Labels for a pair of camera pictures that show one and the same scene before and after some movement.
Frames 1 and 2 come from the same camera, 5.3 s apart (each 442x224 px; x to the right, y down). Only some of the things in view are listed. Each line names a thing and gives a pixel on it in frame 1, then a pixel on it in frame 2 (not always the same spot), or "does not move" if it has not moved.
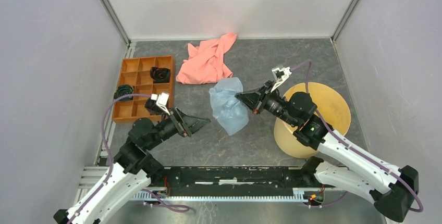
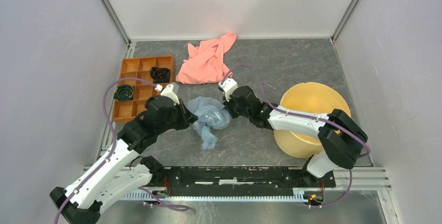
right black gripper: x=251 y=99 -> x=229 y=106
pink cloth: x=205 y=63 does not move
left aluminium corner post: x=107 y=8 does not move
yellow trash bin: x=331 y=108 does not move
